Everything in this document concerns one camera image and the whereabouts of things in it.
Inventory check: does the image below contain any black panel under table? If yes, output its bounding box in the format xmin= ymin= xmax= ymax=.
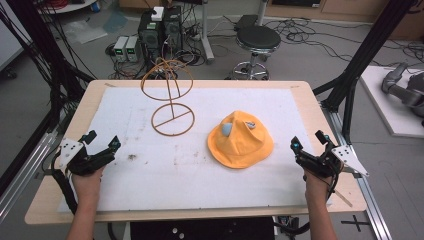
xmin=129 ymin=216 xmax=276 ymax=240

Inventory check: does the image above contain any grey metal stand pole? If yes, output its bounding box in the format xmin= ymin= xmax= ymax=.
xmin=199 ymin=0 xmax=216 ymax=65

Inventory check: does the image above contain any grey bench power supply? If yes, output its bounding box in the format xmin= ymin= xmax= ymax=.
xmin=125 ymin=35 xmax=140 ymax=63
xmin=113 ymin=35 xmax=129 ymax=63

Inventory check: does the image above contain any round white table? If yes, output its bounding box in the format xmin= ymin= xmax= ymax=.
xmin=35 ymin=0 xmax=98 ymax=15

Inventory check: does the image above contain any yellow bucket hat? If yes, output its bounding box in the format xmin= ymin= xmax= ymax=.
xmin=206 ymin=110 xmax=275 ymax=170

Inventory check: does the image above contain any white table mat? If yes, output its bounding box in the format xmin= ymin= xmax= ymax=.
xmin=57 ymin=86 xmax=334 ymax=213

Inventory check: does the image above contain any tangle of black floor cables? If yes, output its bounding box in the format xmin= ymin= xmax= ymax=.
xmin=219 ymin=14 xmax=424 ymax=68

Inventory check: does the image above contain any right hand-held gripper cable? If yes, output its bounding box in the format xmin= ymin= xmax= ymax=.
xmin=325 ymin=156 xmax=345 ymax=203

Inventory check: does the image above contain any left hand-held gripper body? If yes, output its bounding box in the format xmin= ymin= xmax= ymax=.
xmin=54 ymin=137 xmax=116 ymax=177

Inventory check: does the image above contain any grey robot part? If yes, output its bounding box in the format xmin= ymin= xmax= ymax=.
xmin=380 ymin=62 xmax=424 ymax=118

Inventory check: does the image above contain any black metal frame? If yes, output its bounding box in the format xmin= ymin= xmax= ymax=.
xmin=0 ymin=0 xmax=96 ymax=198
xmin=312 ymin=0 xmax=419 ymax=145

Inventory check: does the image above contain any aluminium rail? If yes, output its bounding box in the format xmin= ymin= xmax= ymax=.
xmin=0 ymin=128 xmax=63 ymax=223
xmin=320 ymin=101 xmax=394 ymax=240

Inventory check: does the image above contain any person's right hand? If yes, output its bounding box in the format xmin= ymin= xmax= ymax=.
xmin=302 ymin=167 xmax=332 ymax=203

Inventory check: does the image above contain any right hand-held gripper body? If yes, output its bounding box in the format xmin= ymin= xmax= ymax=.
xmin=294 ymin=143 xmax=370 ymax=179

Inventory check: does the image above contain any brown wire hat stand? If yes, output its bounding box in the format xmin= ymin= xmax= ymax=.
xmin=140 ymin=57 xmax=196 ymax=137

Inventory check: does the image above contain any thin wooden stick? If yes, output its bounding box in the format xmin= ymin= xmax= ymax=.
xmin=333 ymin=189 xmax=354 ymax=208

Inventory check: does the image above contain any small white box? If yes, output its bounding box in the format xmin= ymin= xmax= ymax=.
xmin=151 ymin=6 xmax=165 ymax=22

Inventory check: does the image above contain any black round stool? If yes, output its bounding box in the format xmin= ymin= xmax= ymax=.
xmin=231 ymin=25 xmax=282 ymax=81

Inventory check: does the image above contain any black computer tower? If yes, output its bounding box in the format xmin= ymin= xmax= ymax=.
xmin=137 ymin=9 xmax=165 ymax=66
xmin=162 ymin=5 xmax=184 ymax=56

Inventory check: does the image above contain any wooden cabinet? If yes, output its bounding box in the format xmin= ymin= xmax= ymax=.
xmin=264 ymin=0 xmax=424 ymax=43

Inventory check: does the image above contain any white floor board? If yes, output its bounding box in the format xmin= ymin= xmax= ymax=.
xmin=359 ymin=64 xmax=424 ymax=139

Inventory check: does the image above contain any person's left hand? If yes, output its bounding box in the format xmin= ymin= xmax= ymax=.
xmin=71 ymin=165 xmax=105 ymax=203

